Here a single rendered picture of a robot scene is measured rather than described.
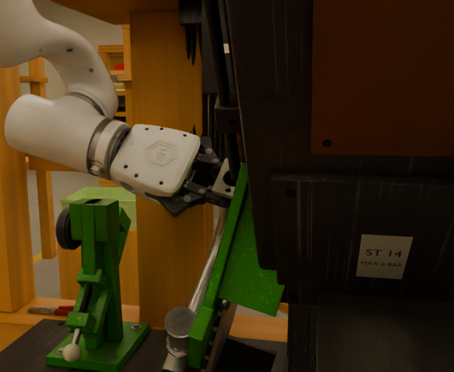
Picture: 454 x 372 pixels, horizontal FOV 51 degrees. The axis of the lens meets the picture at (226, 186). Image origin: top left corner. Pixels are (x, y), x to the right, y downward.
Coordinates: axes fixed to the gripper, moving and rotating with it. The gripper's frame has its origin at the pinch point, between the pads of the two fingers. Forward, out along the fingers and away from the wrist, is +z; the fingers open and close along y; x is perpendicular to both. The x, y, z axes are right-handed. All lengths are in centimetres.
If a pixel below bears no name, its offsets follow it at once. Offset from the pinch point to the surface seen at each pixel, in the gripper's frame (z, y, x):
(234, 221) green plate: 3.7, -9.5, -9.0
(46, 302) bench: -38, -12, 54
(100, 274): -17.9, -10.8, 22.2
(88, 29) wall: -532, 686, 670
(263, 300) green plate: 9.2, -14.4, -2.6
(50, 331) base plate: -27, -20, 39
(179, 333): 1.3, -20.3, 0.4
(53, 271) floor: -153, 61, 309
